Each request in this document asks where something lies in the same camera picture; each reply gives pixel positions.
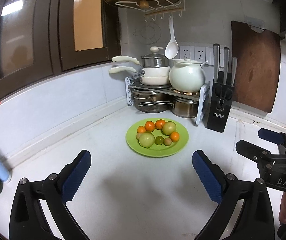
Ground steel knife handle left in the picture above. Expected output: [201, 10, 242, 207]
[213, 43, 220, 83]

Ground large orange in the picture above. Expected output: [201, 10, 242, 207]
[145, 121, 155, 132]

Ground grey pot rack shelf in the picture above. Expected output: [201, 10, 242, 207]
[125, 76, 210, 126]

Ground small green tomato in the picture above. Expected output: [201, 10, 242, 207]
[154, 136, 164, 145]

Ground dark brown cabinet doors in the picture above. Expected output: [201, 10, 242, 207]
[0, 0, 121, 101]

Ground lower cream saucepan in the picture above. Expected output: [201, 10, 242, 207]
[109, 66, 170, 86]

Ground steel knife handle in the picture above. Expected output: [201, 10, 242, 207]
[213, 43, 220, 83]
[223, 47, 230, 85]
[231, 57, 238, 86]

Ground steel knife handle middle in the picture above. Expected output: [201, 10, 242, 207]
[223, 47, 230, 85]

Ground black knife block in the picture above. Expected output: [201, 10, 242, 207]
[206, 78, 235, 133]

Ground large green apple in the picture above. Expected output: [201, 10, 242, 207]
[139, 132, 155, 148]

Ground steel pan under rack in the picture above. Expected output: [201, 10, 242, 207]
[132, 89, 174, 113]

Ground steel pot under rack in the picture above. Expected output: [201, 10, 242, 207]
[171, 97, 199, 118]

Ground green plate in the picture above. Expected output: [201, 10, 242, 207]
[126, 118, 189, 158]

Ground steel knife handle right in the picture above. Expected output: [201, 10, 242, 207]
[231, 57, 238, 86]

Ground white ceramic pot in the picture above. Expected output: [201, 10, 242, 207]
[169, 59, 208, 93]

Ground steel pot with lid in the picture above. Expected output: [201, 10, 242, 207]
[141, 46, 169, 68]

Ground large yellow-green apple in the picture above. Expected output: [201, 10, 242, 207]
[162, 121, 177, 135]

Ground wire trivet on wall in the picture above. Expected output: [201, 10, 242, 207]
[133, 21, 161, 45]

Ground white wall power sockets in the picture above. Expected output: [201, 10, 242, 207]
[179, 46, 214, 65]

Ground small orange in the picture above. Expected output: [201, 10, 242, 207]
[155, 119, 166, 130]
[137, 126, 146, 133]

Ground brown wooden cutting board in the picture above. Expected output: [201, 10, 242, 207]
[231, 21, 281, 113]

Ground small brown fruit front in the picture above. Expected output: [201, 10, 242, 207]
[164, 138, 172, 146]

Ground upper cream saucepan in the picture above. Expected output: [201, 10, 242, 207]
[112, 55, 171, 77]

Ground white ladle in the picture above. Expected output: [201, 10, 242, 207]
[165, 16, 179, 59]

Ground cream saucepan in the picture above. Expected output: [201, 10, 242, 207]
[109, 66, 170, 86]
[112, 55, 171, 77]

